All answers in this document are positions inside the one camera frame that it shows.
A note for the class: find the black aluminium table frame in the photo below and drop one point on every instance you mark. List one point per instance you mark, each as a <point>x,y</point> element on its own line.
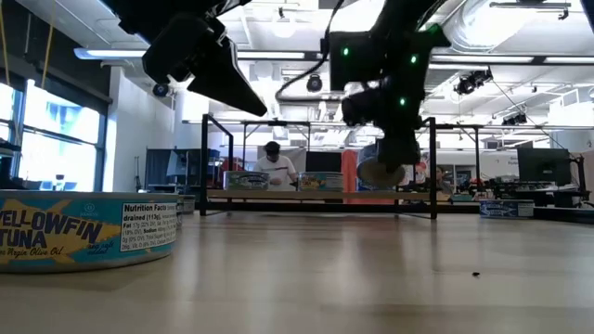
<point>566,214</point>

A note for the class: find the black workstation desk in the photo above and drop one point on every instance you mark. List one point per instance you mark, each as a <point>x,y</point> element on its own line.
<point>557,195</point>

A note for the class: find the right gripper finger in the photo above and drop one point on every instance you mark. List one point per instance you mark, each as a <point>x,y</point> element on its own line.
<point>399,153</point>

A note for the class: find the black distant rig frame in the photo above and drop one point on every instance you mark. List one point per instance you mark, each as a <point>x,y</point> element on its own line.
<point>278,123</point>
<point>477,158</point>

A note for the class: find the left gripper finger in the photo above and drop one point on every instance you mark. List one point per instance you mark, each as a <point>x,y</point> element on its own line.
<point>227,83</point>

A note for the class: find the silver ventilation duct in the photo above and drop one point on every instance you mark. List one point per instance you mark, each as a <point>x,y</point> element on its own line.
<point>482,28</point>

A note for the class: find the orange cloth panel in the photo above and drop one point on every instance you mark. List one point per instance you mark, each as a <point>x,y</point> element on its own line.
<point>348,171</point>

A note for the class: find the large window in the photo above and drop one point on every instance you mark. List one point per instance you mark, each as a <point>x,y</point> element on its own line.
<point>60,153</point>

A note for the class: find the black frame wooden shelf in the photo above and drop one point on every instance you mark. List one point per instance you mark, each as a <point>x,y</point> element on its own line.
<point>325,195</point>

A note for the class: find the dark blue fish can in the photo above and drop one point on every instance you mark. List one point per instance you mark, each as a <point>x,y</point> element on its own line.
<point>506,209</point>
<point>186,204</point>
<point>380,180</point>

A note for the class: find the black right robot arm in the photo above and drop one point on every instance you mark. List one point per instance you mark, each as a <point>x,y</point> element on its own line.
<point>399,28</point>

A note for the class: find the small clear bottle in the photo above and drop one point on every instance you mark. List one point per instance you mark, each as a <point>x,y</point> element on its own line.
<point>59,183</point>

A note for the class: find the green mackerel can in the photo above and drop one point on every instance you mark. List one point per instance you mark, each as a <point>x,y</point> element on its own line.
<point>246,181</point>

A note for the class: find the black ceiling camera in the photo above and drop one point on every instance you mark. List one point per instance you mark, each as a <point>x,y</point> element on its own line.
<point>314,83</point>
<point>160,89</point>

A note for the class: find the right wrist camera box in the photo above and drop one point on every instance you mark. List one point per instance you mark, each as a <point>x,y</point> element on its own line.
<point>357,109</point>

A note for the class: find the black track spotlight cluster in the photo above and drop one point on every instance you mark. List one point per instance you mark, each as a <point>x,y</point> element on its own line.
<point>473,81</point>
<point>515,119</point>

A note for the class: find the dark blue partition cabinet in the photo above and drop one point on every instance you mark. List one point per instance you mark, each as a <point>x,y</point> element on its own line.
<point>158,169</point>

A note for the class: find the black overhead beam with lights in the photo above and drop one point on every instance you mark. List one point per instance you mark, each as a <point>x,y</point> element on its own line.
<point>278,55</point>

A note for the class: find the teal yellowfin tuna can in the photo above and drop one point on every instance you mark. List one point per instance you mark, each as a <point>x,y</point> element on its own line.
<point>320,182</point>
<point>83,232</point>

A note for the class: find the person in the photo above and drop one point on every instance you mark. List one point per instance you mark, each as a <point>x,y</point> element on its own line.
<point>442,181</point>
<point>276,169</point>

